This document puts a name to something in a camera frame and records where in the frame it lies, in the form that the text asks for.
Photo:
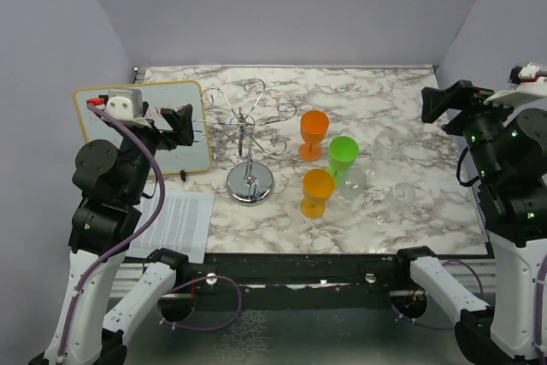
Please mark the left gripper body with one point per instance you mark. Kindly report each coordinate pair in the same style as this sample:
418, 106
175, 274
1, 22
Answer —
156, 139

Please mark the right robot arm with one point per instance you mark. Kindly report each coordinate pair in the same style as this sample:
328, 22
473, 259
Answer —
507, 141

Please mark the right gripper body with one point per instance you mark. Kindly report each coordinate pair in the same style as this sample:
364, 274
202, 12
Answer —
478, 120

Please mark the orange wine glass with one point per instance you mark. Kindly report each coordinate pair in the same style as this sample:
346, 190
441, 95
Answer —
318, 186
313, 127

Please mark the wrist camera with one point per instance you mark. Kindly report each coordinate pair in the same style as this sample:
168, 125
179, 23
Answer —
527, 84
125, 105

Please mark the clear wine glass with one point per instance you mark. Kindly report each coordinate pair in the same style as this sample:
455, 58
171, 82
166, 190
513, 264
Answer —
383, 148
398, 199

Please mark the aluminium rail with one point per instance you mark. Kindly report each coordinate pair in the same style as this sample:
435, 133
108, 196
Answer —
130, 272

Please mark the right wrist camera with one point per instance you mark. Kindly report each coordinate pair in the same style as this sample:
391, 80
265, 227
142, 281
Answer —
527, 84

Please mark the clear glass centre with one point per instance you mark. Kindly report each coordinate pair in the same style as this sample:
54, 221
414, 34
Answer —
351, 185

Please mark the orange wine glass front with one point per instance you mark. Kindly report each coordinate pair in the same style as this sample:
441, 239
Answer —
318, 186

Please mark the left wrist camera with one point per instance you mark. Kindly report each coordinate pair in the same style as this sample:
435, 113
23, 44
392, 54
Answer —
125, 105

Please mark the printed paper sheet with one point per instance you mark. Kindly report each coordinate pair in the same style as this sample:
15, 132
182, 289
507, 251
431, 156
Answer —
182, 226

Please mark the chrome wine glass rack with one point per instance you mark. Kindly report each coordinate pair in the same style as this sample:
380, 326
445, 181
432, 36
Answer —
249, 183

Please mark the black base frame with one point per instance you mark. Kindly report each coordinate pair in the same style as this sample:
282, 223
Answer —
269, 282

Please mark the green wine glass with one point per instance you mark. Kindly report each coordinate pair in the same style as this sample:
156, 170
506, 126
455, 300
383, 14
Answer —
342, 153

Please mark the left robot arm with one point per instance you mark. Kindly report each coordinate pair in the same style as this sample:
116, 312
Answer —
123, 191

